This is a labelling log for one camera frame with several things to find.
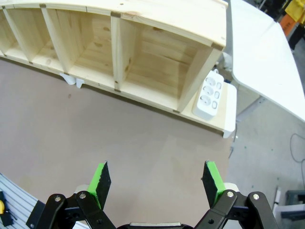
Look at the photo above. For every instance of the pine wood four-compartment shelf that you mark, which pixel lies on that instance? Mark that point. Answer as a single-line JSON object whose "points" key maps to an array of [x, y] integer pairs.
{"points": [[133, 57]]}

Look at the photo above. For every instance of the grey metal stand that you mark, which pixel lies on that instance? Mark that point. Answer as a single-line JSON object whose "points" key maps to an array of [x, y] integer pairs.
{"points": [[291, 210]]}

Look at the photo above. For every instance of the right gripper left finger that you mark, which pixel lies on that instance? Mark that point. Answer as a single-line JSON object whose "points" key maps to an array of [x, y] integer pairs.
{"points": [[100, 188]]}

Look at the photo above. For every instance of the small yellow tool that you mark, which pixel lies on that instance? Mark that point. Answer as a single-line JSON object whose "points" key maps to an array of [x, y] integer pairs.
{"points": [[2, 207]]}

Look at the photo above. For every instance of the white-edged wooden desk riser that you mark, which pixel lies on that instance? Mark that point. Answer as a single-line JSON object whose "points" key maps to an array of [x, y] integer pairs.
{"points": [[68, 79]]}

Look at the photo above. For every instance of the white three-socket power strip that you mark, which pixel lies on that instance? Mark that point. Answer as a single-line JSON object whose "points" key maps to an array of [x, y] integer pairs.
{"points": [[208, 96]]}

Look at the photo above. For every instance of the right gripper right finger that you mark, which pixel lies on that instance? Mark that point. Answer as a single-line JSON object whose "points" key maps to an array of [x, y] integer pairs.
{"points": [[213, 188]]}

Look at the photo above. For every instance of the person in yellow top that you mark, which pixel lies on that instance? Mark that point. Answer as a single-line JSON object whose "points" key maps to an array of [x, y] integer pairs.
{"points": [[294, 12]]}

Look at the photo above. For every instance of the grey aluminium frame rail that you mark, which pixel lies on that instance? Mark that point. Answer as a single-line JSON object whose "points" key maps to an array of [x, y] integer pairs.
{"points": [[16, 198]]}

